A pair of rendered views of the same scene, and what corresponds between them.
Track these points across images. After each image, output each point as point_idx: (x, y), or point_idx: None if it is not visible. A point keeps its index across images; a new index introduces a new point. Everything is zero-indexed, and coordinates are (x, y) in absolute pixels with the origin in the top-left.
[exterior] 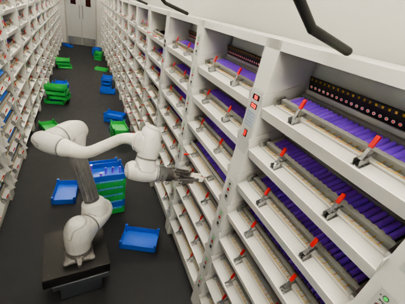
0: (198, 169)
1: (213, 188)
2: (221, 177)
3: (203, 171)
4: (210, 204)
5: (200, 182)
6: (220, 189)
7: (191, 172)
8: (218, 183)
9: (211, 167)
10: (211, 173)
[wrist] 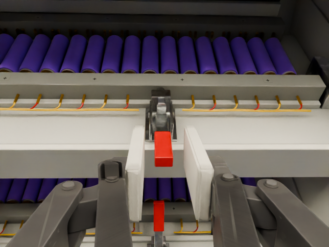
0: (14, 153)
1: (249, 138)
2: (193, 69)
3: (62, 133)
4: (180, 234)
5: (18, 220)
6: (278, 109)
7: (129, 166)
8: (225, 102)
9: (91, 75)
10: (120, 99)
